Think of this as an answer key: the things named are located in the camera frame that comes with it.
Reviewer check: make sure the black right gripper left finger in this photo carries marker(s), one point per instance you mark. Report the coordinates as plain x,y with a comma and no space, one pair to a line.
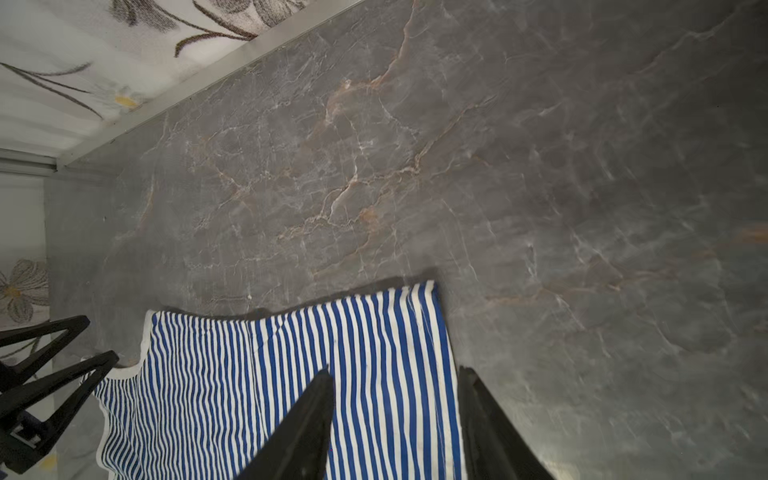
298,448

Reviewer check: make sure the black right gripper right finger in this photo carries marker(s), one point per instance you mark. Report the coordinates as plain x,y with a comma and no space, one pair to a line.
493,448

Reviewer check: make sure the blue white striped tank top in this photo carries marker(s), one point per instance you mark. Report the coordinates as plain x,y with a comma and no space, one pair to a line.
207,394

